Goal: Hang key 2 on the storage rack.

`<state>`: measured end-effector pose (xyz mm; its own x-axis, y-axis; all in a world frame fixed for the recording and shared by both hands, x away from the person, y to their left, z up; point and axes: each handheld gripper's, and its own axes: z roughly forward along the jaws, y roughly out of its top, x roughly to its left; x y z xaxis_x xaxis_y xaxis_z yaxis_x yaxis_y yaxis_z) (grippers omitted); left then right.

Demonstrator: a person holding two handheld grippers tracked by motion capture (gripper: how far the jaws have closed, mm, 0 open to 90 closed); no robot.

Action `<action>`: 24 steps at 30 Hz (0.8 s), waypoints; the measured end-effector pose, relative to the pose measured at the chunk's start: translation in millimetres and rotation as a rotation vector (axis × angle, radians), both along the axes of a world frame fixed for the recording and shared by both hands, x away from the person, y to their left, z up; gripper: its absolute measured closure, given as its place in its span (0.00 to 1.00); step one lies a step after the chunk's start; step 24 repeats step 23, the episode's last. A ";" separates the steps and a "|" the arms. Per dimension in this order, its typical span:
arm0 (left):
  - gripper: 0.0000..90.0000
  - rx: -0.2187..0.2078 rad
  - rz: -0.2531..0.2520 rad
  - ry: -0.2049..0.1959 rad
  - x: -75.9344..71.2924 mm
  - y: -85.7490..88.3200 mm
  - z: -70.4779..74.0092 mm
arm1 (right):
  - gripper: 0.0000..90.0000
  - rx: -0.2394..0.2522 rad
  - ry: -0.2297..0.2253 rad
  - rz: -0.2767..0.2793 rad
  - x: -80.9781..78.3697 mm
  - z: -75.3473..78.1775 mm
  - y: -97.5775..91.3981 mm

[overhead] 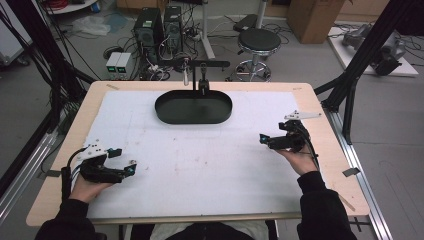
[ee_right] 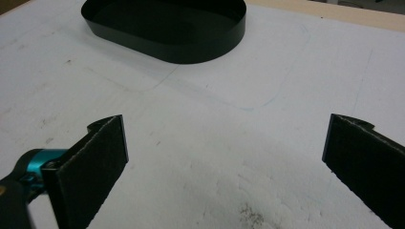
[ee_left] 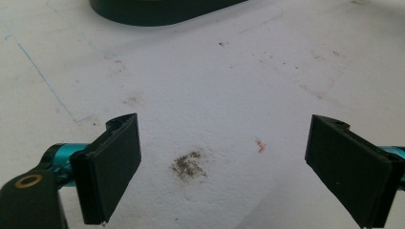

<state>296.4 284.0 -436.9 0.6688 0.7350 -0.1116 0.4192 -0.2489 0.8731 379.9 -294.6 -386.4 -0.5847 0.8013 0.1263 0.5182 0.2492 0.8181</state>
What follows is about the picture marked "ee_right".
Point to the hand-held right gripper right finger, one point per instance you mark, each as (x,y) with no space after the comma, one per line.
(369,162)

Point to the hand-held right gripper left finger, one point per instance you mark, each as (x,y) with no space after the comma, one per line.
(86,171)

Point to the black key rack oval tray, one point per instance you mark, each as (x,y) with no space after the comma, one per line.
(165,28)

